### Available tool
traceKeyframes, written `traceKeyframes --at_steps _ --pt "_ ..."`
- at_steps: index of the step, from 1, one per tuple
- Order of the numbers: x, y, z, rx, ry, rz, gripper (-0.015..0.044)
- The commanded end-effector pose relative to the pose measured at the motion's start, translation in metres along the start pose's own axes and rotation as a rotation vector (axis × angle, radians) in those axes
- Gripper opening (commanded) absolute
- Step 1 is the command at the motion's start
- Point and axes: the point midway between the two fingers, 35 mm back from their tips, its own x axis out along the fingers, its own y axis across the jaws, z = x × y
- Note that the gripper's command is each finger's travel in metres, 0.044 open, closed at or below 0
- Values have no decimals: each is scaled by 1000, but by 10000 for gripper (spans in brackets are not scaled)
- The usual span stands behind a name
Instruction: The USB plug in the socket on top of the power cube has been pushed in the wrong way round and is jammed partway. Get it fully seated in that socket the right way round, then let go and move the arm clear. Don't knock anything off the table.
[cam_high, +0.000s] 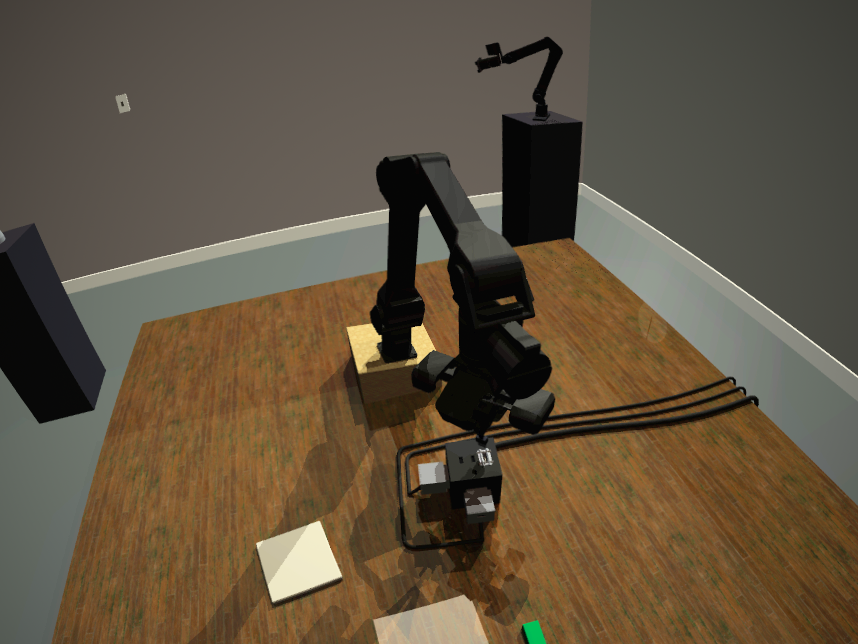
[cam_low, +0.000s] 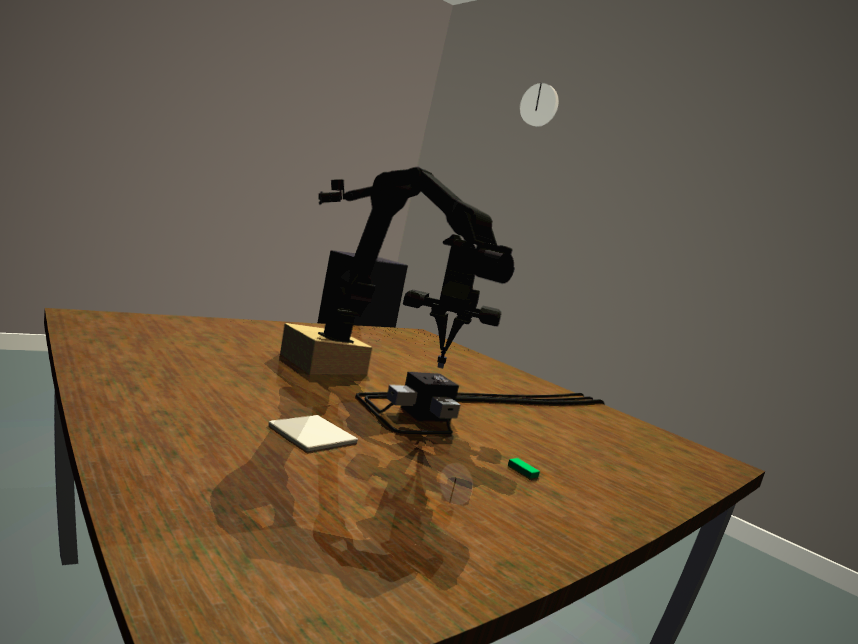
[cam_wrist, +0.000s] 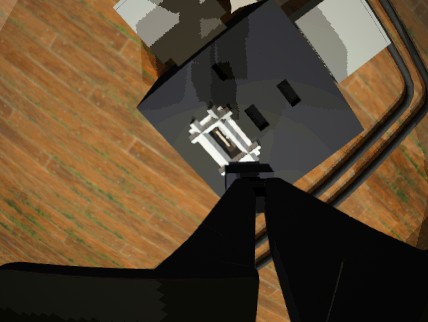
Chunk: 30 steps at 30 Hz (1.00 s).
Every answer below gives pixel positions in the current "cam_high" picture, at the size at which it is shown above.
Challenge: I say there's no green rectangular block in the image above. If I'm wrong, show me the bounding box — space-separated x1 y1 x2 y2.
522 620 546 644

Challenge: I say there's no cream flat square panel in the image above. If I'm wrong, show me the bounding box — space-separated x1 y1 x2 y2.
256 521 343 605

